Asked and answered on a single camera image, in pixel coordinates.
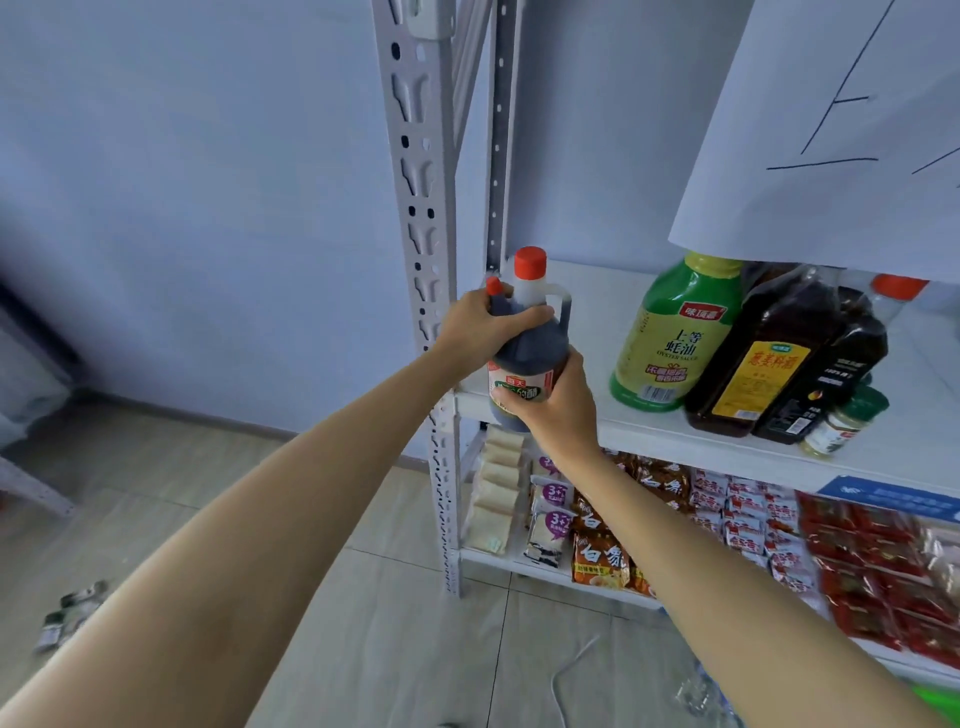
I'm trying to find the person's right hand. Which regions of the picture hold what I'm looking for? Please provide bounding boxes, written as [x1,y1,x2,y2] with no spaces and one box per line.
[491,346,606,468]

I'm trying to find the person's left hand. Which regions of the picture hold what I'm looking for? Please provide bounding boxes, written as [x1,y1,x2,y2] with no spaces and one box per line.
[434,283,557,381]

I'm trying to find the dark vinegar bottle red cap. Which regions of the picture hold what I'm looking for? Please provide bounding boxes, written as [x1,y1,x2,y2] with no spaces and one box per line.
[484,246,573,434]

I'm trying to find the person's left forearm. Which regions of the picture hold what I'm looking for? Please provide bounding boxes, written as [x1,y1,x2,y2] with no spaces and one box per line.
[0,337,460,728]

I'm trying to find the person's right forearm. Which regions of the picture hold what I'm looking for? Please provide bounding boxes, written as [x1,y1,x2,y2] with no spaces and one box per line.
[535,441,952,728]

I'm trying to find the row of beige packets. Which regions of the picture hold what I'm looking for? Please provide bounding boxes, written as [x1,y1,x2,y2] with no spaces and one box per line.
[465,426,528,557]

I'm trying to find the green sauce bottle yellow label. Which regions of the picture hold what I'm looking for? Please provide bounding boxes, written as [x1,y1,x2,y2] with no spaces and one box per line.
[609,251,745,414]

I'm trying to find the white metal shelving rack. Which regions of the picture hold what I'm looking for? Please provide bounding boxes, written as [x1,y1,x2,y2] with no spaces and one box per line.
[369,0,960,691]

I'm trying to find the pile of orange noodle packets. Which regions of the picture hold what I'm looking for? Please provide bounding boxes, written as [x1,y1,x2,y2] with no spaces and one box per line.
[571,448,693,600]

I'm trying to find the brown bottle yellow label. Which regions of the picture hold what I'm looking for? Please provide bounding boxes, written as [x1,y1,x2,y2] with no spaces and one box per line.
[684,262,843,439]

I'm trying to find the pile of red white packets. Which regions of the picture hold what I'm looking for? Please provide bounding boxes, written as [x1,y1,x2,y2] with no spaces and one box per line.
[687,468,826,610]

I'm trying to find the dark bottle black label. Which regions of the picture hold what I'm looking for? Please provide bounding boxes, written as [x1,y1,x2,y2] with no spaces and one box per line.
[752,286,891,446]

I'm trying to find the small spice jar green lid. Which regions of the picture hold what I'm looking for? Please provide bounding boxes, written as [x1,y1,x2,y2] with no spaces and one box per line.
[798,385,891,460]

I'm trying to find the clear plastic wrapper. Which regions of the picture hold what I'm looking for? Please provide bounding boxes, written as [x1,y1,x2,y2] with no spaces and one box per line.
[672,660,745,728]

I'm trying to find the white paper sheet black lines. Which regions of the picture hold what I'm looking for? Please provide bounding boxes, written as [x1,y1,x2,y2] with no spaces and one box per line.
[668,0,960,285]

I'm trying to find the clear bottle red cap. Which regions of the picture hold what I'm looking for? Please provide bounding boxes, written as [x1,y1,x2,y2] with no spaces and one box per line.
[862,273,931,328]

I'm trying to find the blue shelf label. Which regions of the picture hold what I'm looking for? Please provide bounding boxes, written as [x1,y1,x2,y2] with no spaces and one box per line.
[816,475,960,525]

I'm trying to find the cream packets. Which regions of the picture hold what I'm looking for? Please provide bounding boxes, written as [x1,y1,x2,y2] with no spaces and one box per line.
[918,522,960,601]

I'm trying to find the white bar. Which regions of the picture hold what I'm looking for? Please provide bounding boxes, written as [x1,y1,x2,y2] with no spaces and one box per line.
[0,454,78,520]

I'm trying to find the crumpled wrappers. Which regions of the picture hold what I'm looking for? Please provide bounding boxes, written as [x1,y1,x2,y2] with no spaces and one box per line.
[33,579,111,655]

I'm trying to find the green object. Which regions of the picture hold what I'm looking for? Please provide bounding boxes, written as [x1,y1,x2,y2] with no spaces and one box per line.
[910,681,960,726]

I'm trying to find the white cable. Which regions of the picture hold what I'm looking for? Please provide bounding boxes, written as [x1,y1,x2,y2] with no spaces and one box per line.
[549,634,603,728]

